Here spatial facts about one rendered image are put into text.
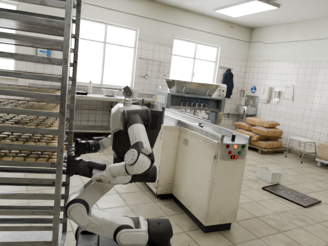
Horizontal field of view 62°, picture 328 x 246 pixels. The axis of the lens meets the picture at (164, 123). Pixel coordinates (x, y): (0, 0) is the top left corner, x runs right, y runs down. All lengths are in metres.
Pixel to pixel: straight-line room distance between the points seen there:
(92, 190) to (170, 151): 1.33
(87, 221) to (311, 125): 5.63
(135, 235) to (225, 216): 1.04
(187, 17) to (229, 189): 5.05
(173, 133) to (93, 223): 1.40
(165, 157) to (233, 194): 0.80
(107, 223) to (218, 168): 1.05
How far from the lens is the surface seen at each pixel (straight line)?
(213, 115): 3.25
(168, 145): 2.88
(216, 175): 2.41
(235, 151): 2.41
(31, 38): 1.52
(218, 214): 2.58
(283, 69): 7.26
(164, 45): 6.52
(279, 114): 7.17
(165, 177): 2.99
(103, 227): 1.88
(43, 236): 2.17
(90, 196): 1.79
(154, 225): 1.93
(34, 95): 1.51
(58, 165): 1.53
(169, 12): 6.66
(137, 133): 1.34
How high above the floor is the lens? 1.28
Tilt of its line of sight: 8 degrees down
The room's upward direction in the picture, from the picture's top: 7 degrees clockwise
